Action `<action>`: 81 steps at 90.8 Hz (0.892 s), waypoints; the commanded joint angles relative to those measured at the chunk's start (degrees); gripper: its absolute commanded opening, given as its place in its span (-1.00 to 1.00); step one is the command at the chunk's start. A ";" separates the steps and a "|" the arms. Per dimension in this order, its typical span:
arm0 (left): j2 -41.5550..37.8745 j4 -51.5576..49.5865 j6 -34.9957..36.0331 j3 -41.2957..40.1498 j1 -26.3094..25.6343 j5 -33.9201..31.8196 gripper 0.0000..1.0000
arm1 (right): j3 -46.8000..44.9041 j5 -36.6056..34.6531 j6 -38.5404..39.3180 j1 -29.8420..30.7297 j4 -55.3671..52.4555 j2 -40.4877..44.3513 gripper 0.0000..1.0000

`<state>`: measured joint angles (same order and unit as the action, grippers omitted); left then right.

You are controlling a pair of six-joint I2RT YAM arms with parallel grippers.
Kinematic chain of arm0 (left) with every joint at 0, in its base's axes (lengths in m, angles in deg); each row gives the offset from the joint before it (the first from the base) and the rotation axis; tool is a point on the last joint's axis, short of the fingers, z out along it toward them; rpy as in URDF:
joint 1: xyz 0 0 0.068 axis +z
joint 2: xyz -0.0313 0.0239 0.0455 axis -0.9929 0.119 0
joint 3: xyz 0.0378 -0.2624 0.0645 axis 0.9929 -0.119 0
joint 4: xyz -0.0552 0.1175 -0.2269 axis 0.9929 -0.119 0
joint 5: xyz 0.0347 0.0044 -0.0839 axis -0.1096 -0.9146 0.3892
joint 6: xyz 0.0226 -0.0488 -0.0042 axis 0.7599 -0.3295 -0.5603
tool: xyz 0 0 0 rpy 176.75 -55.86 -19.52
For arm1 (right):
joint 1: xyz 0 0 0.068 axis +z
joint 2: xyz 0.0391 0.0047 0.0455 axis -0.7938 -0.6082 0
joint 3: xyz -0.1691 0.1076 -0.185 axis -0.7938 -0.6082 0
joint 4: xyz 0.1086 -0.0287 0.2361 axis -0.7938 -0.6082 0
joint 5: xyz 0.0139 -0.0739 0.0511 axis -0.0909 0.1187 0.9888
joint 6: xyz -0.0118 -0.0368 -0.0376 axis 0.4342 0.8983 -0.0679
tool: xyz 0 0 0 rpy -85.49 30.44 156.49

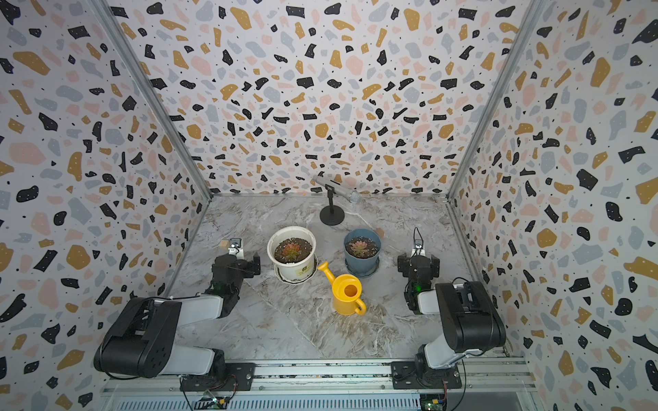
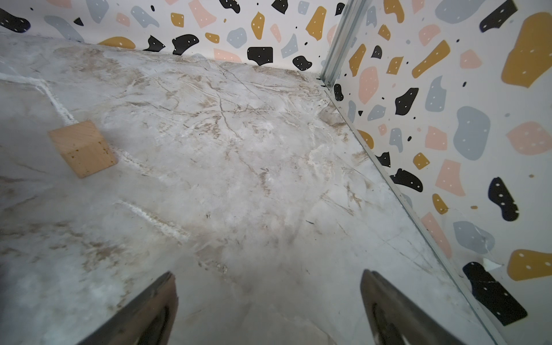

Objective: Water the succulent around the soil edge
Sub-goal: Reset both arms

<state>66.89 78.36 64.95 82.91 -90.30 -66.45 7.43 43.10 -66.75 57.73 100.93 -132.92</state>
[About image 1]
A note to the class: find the succulent in white pot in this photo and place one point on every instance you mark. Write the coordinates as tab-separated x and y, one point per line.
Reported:
289	251

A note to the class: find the succulent in blue pot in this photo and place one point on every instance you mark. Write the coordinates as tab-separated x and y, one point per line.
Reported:
362	249

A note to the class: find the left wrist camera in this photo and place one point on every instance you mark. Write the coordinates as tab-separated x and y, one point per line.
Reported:
236	247

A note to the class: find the white pot saucer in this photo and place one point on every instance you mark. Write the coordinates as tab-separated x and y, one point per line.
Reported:
300	275

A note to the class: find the dark blue pot saucer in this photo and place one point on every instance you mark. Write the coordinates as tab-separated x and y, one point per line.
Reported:
367	273

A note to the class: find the yellow plastic watering can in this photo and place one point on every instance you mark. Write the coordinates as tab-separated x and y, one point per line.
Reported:
346	292

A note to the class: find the black microphone stand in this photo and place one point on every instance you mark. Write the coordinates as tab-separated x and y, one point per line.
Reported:
331	215

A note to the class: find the white plant pot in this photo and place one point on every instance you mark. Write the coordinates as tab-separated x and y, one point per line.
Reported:
295	233

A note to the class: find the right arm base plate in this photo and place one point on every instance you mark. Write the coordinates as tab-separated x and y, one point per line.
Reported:
407	375

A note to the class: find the grey microphone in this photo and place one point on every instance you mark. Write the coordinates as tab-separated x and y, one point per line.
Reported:
344	191

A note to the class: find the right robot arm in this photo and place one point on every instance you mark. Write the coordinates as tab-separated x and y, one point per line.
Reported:
471	325

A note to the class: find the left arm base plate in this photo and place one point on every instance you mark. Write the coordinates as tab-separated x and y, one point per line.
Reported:
232	376

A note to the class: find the green circuit board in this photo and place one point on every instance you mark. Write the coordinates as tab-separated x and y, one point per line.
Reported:
433	402
210	402

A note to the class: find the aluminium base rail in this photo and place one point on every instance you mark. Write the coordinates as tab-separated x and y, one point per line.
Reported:
488	384

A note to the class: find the left green circuit board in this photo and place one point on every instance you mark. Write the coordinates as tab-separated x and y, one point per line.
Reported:
210	402

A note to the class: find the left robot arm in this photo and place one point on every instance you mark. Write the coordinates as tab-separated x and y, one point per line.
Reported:
141	342

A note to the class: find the right green circuit board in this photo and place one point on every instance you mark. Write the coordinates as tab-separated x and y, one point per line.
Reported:
433	402

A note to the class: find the blue-grey plant pot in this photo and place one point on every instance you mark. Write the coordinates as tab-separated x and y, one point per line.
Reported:
361	265

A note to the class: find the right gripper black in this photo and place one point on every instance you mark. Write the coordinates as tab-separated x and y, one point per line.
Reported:
404	265

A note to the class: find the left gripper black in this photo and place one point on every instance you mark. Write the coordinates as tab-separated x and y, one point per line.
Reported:
247	267

